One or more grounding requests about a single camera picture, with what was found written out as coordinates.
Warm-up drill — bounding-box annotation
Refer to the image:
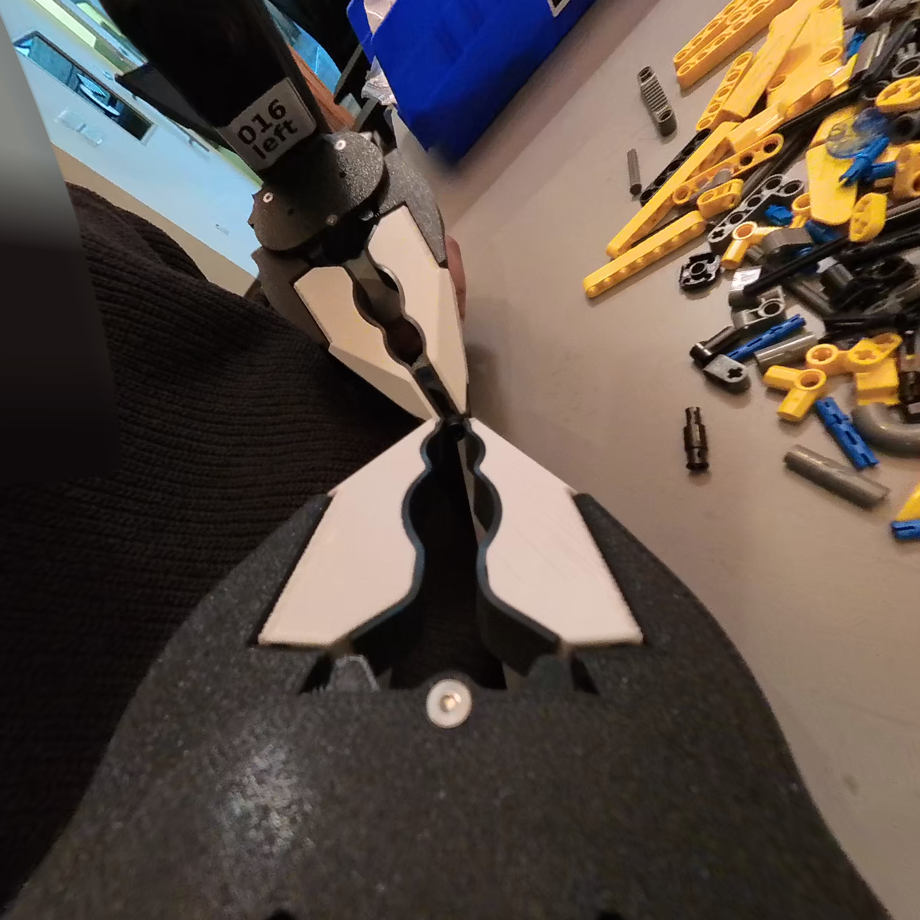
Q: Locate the person's left hand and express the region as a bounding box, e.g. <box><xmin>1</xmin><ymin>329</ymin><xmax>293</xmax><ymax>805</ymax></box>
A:
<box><xmin>446</xmin><ymin>237</ymin><xmax>469</xmax><ymax>324</ymax></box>

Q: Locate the pile of mixed building pieces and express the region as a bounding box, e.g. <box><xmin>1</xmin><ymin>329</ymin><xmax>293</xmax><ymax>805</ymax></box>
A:
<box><xmin>582</xmin><ymin>0</ymin><xmax>920</xmax><ymax>541</ymax></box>

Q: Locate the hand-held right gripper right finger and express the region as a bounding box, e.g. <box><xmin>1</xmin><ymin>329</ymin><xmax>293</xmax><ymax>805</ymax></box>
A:
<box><xmin>459</xmin><ymin>417</ymin><xmax>645</xmax><ymax>678</ymax></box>

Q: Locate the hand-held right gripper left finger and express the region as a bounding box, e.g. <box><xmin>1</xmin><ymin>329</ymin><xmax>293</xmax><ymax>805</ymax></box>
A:
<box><xmin>257</xmin><ymin>417</ymin><xmax>455</xmax><ymax>674</ymax></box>

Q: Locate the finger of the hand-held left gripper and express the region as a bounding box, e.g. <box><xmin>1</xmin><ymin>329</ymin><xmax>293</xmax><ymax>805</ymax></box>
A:
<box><xmin>367</xmin><ymin>206</ymin><xmax>471</xmax><ymax>416</ymax></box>
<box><xmin>293</xmin><ymin>266</ymin><xmax>441</xmax><ymax>418</ymax></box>

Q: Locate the person's dark knit sweater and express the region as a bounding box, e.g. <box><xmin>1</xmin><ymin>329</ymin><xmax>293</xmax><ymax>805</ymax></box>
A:
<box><xmin>0</xmin><ymin>183</ymin><xmax>432</xmax><ymax>885</ymax></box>

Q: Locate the grey toothed rack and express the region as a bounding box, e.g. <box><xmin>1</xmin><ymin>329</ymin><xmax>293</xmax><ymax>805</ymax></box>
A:
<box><xmin>636</xmin><ymin>66</ymin><xmax>678</xmax><ymax>138</ymax></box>

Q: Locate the blue storage bin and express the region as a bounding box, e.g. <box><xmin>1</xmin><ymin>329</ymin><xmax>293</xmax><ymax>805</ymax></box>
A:
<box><xmin>347</xmin><ymin>0</ymin><xmax>598</xmax><ymax>162</ymax></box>

